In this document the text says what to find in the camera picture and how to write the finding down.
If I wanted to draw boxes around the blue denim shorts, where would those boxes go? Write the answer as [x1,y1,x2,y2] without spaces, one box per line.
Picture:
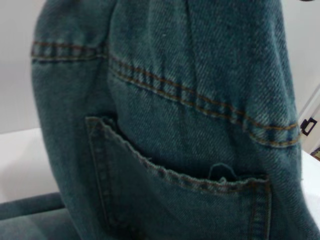
[0,0,320,240]

